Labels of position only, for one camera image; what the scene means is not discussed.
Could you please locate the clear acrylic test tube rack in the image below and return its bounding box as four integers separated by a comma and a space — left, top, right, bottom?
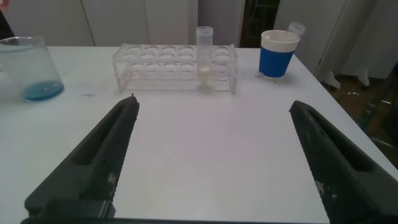
111, 43, 239, 95

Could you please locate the test tube with yellowish liquid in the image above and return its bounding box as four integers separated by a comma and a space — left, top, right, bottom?
195, 26, 215, 91

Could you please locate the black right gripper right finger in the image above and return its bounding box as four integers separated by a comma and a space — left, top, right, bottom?
289, 100, 398, 223

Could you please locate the blue and white paper cup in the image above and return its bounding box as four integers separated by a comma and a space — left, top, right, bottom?
258, 29, 301, 78

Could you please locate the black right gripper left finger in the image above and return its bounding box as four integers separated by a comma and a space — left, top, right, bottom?
24, 95, 140, 220

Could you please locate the clear glass beaker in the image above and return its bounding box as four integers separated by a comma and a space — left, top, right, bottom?
0, 35, 65, 103

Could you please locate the white folding partition with feet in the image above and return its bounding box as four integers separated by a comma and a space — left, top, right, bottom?
273, 0, 398, 90

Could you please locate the clear plastic test tube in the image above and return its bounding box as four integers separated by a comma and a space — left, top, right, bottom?
285, 21, 307, 37

